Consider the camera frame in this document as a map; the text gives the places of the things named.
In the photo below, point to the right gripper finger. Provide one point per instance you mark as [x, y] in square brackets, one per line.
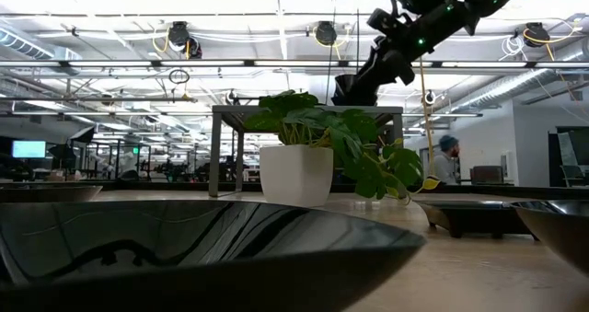
[375, 82]

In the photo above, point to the black leaf shaped mini plate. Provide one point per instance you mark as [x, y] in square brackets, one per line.
[561, 229]

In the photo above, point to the black rounded mini plate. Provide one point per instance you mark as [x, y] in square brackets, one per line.
[184, 238]
[46, 194]

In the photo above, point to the small black ceiling reel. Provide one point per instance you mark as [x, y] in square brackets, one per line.
[230, 96]
[429, 97]

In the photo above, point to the person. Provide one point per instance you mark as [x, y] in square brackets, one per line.
[445, 165]

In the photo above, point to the green plant in white pot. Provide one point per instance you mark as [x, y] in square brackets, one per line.
[296, 174]

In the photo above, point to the blue lit monitor screen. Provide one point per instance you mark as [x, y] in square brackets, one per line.
[28, 149]

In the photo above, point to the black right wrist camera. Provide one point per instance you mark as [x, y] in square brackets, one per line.
[379, 19]

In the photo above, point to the grey ventilation duct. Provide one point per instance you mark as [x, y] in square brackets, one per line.
[27, 47]

